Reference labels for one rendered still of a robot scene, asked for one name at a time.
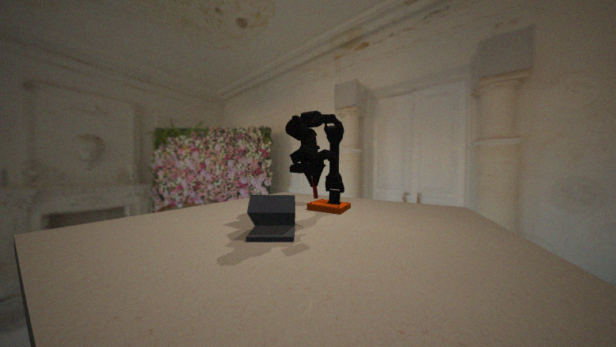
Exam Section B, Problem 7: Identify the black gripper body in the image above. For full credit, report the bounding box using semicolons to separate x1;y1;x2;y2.
290;141;337;174

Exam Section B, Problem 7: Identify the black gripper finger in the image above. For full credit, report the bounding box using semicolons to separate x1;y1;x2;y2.
308;163;325;186
299;168;313;187

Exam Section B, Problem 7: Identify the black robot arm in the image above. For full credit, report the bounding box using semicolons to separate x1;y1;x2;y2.
285;111;344;205

